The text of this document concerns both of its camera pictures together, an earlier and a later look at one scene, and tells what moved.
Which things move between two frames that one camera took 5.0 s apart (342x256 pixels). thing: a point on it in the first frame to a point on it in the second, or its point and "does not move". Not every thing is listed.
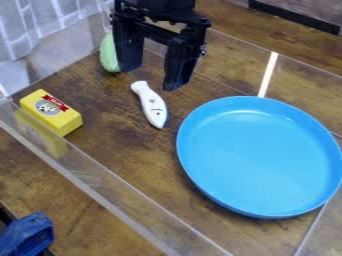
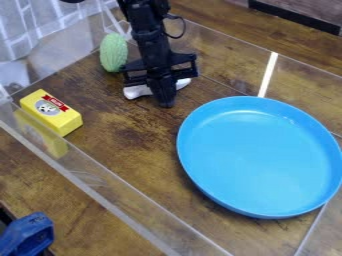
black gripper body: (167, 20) to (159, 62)
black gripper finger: (184, 49) to (163, 89)
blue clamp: (28, 235) does not move
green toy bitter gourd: (106, 53) does not move
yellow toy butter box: (50, 112) does not move
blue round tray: (261, 156) does not move
